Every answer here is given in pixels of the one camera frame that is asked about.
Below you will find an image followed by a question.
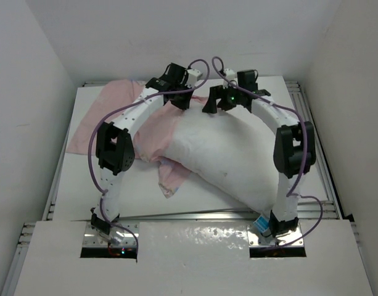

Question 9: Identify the white front cover board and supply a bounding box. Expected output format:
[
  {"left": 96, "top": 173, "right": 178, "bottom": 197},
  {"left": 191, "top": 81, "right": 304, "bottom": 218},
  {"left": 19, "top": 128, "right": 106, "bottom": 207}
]
[{"left": 15, "top": 220, "right": 372, "bottom": 295}]

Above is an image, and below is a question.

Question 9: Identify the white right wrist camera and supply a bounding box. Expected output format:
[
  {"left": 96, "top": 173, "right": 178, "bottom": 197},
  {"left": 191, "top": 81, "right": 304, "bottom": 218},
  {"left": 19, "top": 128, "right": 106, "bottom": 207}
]
[{"left": 223, "top": 68, "right": 237, "bottom": 81}]

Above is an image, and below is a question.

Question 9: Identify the blue white pillow label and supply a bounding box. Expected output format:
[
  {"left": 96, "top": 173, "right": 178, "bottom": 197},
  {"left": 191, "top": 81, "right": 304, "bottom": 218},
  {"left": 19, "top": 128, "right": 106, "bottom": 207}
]
[{"left": 253, "top": 215, "right": 268, "bottom": 233}]

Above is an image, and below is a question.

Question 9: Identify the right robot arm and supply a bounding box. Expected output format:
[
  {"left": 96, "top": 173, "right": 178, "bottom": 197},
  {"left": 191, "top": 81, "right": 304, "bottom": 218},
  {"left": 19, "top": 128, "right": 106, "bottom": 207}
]
[{"left": 202, "top": 68, "right": 316, "bottom": 237}]

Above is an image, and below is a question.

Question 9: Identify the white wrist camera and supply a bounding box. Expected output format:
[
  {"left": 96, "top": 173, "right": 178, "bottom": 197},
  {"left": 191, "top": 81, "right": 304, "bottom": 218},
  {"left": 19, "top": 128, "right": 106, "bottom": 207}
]
[
  {"left": 223, "top": 68, "right": 237, "bottom": 81},
  {"left": 186, "top": 68, "right": 202, "bottom": 88}
]

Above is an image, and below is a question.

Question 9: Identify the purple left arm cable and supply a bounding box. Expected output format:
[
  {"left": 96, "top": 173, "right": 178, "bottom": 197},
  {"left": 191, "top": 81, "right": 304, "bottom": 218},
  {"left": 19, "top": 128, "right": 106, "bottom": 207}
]
[{"left": 88, "top": 58, "right": 212, "bottom": 257}]

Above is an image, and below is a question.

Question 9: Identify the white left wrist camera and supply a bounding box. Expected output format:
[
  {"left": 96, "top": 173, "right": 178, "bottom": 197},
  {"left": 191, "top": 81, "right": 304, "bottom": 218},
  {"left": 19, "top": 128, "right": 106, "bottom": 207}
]
[{"left": 186, "top": 68, "right": 202, "bottom": 88}]

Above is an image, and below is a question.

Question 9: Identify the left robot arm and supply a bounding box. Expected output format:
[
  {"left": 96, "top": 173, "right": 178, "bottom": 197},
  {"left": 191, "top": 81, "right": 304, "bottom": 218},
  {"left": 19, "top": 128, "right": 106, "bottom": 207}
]
[{"left": 88, "top": 63, "right": 202, "bottom": 236}]

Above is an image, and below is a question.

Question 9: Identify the white pillow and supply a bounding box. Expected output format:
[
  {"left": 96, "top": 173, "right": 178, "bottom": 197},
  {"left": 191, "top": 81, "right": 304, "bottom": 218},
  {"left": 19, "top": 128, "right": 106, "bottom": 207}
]
[{"left": 139, "top": 101, "right": 288, "bottom": 216}]

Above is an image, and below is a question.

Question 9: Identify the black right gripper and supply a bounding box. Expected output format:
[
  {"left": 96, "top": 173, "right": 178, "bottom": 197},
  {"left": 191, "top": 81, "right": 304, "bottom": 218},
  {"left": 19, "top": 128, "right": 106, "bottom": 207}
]
[{"left": 203, "top": 83, "right": 244, "bottom": 113}]

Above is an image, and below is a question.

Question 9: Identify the pink purple pillowcase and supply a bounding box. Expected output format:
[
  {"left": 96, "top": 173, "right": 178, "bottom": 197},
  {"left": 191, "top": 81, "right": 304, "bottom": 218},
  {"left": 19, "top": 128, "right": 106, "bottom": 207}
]
[{"left": 67, "top": 78, "right": 205, "bottom": 202}]

